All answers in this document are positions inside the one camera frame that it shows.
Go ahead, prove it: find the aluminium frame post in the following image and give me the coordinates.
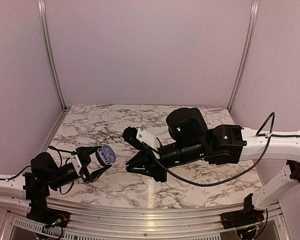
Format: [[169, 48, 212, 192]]
[[37, 0, 67, 112], [227, 0, 260, 113]]

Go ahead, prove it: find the right aluminium frame post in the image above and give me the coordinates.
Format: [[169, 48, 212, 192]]
[[227, 0, 260, 113]]

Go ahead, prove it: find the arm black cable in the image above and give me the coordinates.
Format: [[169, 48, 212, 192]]
[[0, 146, 77, 195], [139, 111, 300, 187]]

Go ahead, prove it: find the aluminium front rail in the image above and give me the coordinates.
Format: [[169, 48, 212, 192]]
[[4, 194, 291, 240]]

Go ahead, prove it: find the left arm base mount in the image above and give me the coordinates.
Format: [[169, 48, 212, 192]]
[[26, 207, 70, 228]]

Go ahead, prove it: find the left aluminium frame post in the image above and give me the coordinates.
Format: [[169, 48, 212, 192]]
[[37, 0, 67, 112]]

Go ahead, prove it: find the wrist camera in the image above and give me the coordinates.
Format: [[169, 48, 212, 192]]
[[122, 127, 160, 152], [70, 154, 91, 183]]

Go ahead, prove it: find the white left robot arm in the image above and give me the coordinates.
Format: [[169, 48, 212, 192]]
[[0, 145, 112, 201]]

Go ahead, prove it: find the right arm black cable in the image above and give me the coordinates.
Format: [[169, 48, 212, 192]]
[[139, 111, 300, 187]]

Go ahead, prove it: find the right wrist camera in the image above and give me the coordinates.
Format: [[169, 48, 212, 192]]
[[122, 127, 160, 152]]

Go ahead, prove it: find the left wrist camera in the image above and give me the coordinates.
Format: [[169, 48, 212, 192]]
[[70, 154, 91, 183]]

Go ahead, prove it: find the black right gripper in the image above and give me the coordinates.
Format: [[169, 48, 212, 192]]
[[126, 140, 207, 183]]

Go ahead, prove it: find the purple earbud charging case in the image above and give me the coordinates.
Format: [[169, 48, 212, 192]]
[[95, 145, 117, 167]]

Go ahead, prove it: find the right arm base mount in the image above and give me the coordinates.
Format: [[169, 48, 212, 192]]
[[220, 209, 265, 229]]

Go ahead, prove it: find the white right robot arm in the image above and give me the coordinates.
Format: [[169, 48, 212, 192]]
[[122, 107, 300, 224]]

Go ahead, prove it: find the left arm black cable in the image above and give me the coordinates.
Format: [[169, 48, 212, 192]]
[[0, 146, 77, 195]]

